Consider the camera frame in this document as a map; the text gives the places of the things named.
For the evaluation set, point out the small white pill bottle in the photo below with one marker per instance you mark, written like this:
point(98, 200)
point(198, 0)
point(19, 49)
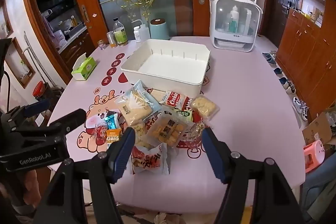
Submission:
point(137, 35)

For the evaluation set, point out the clear packet of orange crackers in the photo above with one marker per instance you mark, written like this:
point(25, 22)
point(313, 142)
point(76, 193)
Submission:
point(168, 131)

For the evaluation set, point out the blue-grey cloth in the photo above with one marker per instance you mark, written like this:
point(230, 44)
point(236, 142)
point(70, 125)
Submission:
point(317, 187)

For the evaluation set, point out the green snack packet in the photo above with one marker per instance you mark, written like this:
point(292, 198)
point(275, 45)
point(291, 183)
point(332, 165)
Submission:
point(184, 114)

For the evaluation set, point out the mop with grey pole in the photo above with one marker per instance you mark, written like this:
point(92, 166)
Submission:
point(32, 56)

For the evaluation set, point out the large clear cracker packet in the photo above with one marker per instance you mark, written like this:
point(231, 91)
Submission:
point(139, 106)

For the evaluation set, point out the small glass jar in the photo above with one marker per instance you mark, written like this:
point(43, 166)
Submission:
point(101, 45)

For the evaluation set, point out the teal candy packet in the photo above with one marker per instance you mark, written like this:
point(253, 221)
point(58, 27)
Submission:
point(111, 120)

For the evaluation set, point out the row of shoes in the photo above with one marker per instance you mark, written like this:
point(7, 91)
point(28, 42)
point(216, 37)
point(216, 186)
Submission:
point(286, 82)

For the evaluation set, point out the wooden cabinet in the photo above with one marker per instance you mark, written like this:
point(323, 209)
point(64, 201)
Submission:
point(309, 56)

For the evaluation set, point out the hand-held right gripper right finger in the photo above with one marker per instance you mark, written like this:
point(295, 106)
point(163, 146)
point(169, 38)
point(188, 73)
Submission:
point(213, 155)

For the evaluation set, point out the clear packet of nut brittle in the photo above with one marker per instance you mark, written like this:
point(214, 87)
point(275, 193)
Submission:
point(195, 132)

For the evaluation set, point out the white plastic jug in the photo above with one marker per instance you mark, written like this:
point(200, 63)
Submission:
point(145, 31)

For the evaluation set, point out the green and white tissue box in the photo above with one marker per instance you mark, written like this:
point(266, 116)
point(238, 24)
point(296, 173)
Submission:
point(84, 66)

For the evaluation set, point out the orange oat bar packet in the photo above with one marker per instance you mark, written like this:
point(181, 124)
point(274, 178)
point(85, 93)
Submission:
point(113, 136)

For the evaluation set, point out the clear bottle with green label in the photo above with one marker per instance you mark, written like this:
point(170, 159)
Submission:
point(120, 34)

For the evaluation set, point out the clear packet of pale biscuits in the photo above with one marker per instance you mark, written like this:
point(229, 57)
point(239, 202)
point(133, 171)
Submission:
point(203, 106)

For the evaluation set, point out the teal canister with brown lid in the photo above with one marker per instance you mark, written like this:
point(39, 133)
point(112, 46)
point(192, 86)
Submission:
point(159, 30)

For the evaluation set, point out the pink plastic stool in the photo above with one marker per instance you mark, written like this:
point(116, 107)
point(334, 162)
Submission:
point(313, 155)

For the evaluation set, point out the kitchen cabinet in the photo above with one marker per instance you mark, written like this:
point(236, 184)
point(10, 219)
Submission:
point(57, 3)

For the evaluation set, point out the white countertop sterilizer cabinet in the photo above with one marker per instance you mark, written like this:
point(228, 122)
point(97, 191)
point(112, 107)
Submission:
point(233, 24)

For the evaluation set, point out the dark entrance door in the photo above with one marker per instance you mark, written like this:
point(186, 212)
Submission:
point(279, 3)

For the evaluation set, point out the red and white printed packet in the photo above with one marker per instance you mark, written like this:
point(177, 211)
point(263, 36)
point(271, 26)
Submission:
point(149, 161)

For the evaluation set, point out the jar with yellow contents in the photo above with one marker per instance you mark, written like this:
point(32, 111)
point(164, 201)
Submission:
point(111, 40)

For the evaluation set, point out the red and white cookie packet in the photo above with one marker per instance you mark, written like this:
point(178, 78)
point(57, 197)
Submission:
point(173, 100)

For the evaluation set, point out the red clear candy wrapper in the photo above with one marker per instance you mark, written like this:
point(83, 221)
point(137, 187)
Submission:
point(100, 132)

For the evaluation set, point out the red bucket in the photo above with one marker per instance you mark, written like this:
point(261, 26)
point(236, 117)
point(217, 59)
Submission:
point(39, 89)

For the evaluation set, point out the clear packet of small crackers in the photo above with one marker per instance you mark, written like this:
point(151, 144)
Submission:
point(141, 132)

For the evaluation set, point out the white plastic storage bin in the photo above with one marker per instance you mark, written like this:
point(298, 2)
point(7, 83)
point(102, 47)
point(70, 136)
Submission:
point(168, 66)

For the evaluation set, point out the wooden picture frame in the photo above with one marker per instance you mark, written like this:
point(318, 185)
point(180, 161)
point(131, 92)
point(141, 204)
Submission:
point(19, 66)

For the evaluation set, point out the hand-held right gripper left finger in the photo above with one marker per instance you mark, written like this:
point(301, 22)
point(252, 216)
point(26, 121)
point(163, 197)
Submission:
point(123, 154)

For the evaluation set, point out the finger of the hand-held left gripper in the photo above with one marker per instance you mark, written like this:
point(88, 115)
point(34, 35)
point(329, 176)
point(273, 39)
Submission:
point(36, 107)
point(71, 119)

